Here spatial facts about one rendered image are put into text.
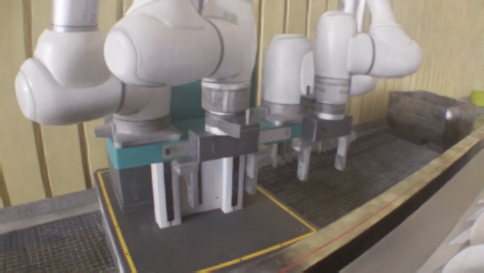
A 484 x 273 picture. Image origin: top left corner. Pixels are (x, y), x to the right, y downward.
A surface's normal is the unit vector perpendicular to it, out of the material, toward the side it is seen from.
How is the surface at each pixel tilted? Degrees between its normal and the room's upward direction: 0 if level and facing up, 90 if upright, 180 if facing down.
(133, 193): 90
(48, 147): 90
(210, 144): 90
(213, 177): 90
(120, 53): 98
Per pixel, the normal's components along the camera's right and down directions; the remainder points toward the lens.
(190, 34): 0.75, -0.19
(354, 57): 0.21, 0.39
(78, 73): 0.74, 0.34
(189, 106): 0.51, 0.29
